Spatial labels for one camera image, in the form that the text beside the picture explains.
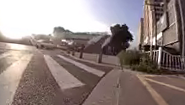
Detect dark bollard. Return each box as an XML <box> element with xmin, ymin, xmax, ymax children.
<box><xmin>78</xmin><ymin>44</ymin><xmax>86</xmax><ymax>60</ymax></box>
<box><xmin>96</xmin><ymin>48</ymin><xmax>105</xmax><ymax>65</ymax></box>

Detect concrete footbridge with stairs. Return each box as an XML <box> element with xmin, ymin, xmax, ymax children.
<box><xmin>30</xmin><ymin>23</ymin><xmax>114</xmax><ymax>57</ymax></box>

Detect dark green tree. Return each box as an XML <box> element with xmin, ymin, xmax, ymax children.
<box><xmin>106</xmin><ymin>21</ymin><xmax>136</xmax><ymax>58</ymax></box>

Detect white zebra crossing stripes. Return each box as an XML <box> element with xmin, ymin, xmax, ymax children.
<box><xmin>0</xmin><ymin>47</ymin><xmax>108</xmax><ymax>105</ymax></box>

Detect car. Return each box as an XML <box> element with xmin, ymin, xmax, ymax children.
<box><xmin>35</xmin><ymin>38</ymin><xmax>59</xmax><ymax>51</ymax></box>

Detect pale kerb strip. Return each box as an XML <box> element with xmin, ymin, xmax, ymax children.
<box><xmin>73</xmin><ymin>63</ymin><xmax>124</xmax><ymax>105</ymax></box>

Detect green bushes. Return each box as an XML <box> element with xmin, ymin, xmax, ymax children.
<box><xmin>115</xmin><ymin>47</ymin><xmax>164</xmax><ymax>76</ymax></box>

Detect paved footpath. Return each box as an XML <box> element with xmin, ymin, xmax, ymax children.
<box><xmin>113</xmin><ymin>65</ymin><xmax>185</xmax><ymax>105</ymax></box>

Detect grey asphalt road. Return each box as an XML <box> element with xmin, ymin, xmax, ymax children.
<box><xmin>0</xmin><ymin>41</ymin><xmax>122</xmax><ymax>105</ymax></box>

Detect white fence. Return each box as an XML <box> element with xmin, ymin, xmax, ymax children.
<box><xmin>142</xmin><ymin>44</ymin><xmax>185</xmax><ymax>73</ymax></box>

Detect tall building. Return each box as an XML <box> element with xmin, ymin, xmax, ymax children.
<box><xmin>134</xmin><ymin>0</ymin><xmax>185</xmax><ymax>65</ymax></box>

